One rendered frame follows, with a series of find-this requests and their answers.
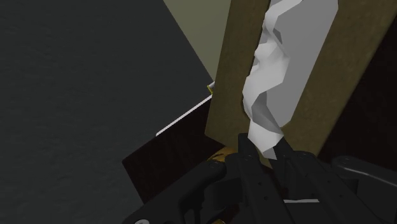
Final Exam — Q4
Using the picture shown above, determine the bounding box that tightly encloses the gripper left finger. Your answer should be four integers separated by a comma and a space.
122, 133, 292, 224

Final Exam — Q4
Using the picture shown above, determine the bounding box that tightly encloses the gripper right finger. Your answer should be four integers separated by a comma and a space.
268, 136, 397, 224

